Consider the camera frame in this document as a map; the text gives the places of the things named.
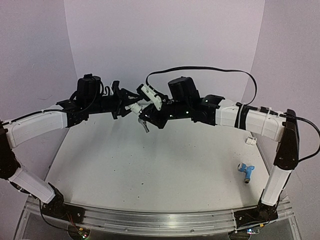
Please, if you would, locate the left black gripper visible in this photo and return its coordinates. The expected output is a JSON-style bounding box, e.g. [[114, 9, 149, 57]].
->
[[84, 84, 141, 119]]

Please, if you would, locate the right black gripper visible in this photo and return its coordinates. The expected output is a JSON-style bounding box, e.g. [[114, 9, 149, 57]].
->
[[137, 94, 190, 129]]

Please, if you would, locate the white pipe elbow fitting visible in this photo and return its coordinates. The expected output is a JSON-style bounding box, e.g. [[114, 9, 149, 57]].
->
[[125, 103, 143, 115]]

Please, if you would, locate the chrome water faucet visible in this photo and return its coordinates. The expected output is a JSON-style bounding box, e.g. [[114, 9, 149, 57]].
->
[[138, 118, 150, 133]]

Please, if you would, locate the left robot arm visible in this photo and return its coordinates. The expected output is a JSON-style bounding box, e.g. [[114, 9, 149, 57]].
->
[[0, 74, 142, 219]]

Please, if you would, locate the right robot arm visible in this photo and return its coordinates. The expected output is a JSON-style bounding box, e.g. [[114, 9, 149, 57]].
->
[[137, 77, 300, 227]]

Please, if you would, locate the blue water faucet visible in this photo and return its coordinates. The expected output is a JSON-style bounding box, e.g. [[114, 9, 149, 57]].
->
[[237, 162, 255, 184]]

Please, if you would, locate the small white pipe fitting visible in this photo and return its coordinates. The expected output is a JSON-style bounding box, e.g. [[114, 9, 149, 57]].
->
[[245, 136, 257, 146]]

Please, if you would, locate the left circuit board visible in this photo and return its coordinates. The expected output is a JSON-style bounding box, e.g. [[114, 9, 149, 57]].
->
[[67, 225, 91, 240]]

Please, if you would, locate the circuit board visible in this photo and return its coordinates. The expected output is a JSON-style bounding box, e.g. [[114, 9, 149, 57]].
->
[[67, 225, 91, 240], [246, 223, 265, 235]]

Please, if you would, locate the right circuit board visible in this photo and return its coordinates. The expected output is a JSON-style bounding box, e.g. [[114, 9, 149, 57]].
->
[[246, 223, 265, 235]]

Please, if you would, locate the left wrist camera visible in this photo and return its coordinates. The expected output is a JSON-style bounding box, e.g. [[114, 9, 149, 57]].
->
[[110, 80, 120, 97]]

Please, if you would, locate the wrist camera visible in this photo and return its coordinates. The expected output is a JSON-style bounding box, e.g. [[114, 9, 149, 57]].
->
[[110, 80, 120, 97], [136, 84, 163, 111]]

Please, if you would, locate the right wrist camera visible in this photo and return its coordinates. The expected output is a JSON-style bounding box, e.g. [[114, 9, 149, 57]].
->
[[136, 84, 163, 111]]

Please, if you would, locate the aluminium front rail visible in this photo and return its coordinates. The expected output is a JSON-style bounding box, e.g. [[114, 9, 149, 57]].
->
[[25, 198, 300, 238]]

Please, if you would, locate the right camera black cable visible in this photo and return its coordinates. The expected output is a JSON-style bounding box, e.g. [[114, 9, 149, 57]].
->
[[144, 66, 320, 162]]

